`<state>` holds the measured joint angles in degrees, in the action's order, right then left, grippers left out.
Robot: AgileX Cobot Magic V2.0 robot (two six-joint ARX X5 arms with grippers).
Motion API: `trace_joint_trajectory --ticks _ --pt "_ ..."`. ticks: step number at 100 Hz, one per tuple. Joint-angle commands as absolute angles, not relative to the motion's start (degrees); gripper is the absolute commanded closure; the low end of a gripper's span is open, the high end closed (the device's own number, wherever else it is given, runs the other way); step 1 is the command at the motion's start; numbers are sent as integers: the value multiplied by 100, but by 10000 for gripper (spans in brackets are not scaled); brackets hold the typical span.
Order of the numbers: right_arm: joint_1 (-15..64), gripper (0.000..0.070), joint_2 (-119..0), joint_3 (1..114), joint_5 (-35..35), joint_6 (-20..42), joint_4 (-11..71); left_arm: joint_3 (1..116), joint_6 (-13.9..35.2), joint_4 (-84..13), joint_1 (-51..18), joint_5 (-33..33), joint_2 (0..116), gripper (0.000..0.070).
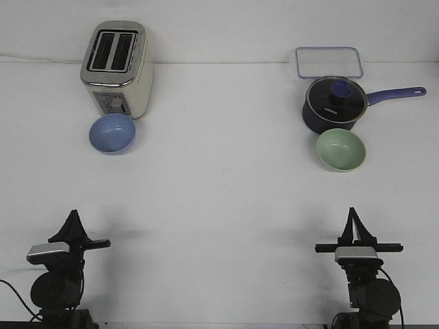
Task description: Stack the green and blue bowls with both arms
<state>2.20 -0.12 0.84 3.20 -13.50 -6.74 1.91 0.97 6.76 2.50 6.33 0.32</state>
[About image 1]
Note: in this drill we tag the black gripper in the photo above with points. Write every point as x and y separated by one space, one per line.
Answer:
363 237
72 261

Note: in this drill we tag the green bowl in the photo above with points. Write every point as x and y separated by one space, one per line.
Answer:
340 150

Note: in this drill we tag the blue bowl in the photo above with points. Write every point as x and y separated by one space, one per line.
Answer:
112 134

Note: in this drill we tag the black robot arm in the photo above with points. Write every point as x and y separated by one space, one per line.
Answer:
372 294
58 292

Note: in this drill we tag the dark blue saucepan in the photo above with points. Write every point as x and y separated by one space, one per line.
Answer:
318 125

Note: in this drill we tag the glass pot lid blue knob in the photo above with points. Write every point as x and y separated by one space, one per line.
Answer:
336 99

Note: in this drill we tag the silver cream toaster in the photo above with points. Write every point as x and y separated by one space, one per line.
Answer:
118 69

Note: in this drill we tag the clear container lid blue rim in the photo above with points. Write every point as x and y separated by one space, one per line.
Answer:
315 62

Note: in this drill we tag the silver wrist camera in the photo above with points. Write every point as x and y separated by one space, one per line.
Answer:
43 253
357 256

